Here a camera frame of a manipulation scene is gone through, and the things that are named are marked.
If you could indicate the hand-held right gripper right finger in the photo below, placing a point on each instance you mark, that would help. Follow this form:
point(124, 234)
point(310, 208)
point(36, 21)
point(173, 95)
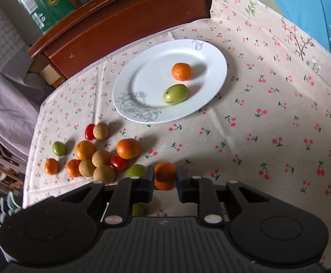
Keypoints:
point(180, 184)

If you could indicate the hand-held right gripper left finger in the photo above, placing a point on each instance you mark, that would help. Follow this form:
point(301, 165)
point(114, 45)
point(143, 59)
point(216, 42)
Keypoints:
point(150, 184)

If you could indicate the brown longan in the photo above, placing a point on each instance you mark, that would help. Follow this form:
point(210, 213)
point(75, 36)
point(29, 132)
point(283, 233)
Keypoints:
point(101, 130)
point(101, 158)
point(104, 174)
point(86, 167)

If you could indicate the white plate with line drawings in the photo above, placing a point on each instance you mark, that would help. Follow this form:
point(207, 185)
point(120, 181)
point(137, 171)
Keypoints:
point(151, 71)

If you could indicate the red cherry tomato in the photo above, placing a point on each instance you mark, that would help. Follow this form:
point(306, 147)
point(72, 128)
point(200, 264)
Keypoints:
point(118, 162)
point(89, 131)

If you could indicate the cherry print tablecloth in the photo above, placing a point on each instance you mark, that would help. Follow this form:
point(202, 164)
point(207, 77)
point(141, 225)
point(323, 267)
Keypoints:
point(267, 119)

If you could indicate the small beige box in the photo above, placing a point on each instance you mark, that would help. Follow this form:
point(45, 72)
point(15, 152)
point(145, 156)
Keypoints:
point(50, 75)

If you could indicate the lavender cloth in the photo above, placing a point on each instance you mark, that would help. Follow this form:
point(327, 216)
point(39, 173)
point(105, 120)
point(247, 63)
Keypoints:
point(6, 113)

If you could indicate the brown wooden cabinet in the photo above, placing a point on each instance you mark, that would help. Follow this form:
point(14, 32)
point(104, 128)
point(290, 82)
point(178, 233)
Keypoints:
point(125, 20)

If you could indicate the green cardboard box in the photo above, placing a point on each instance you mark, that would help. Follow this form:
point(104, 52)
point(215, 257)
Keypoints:
point(49, 2)

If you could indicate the blue printed bedding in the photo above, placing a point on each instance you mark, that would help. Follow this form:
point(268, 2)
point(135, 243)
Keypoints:
point(310, 5)

